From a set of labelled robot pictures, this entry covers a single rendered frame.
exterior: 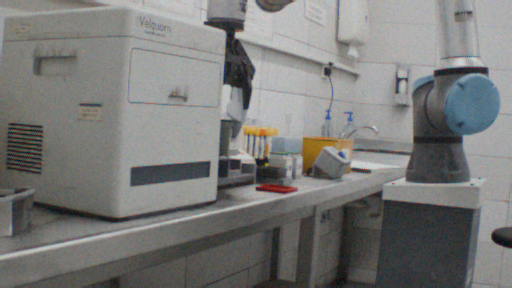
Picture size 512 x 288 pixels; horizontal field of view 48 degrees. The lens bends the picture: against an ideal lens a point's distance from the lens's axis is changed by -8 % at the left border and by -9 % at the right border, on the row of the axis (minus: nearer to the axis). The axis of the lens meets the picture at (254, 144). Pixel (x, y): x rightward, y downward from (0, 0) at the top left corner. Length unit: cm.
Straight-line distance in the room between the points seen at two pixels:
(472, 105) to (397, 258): 37
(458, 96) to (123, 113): 63
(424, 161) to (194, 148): 54
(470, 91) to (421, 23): 266
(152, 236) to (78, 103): 22
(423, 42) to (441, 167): 254
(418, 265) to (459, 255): 9
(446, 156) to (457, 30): 28
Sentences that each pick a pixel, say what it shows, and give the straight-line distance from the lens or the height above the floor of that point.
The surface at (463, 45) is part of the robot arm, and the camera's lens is 122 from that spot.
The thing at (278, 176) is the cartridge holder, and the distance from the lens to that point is 141.
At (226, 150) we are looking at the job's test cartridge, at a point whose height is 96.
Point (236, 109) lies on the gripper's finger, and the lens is 113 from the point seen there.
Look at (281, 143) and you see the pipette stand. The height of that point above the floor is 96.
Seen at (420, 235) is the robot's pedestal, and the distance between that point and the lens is 130.
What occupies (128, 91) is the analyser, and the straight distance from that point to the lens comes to 84.
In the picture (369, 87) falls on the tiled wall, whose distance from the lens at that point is 387.
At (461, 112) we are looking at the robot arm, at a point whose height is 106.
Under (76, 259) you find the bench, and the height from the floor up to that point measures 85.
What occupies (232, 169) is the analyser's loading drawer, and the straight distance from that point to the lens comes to 118.
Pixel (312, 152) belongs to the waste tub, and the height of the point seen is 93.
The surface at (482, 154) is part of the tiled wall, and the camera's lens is 373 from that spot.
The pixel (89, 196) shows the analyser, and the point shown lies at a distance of 87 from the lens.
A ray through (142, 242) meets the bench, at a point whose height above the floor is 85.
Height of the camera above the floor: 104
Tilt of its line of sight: 3 degrees down
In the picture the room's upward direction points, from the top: 4 degrees clockwise
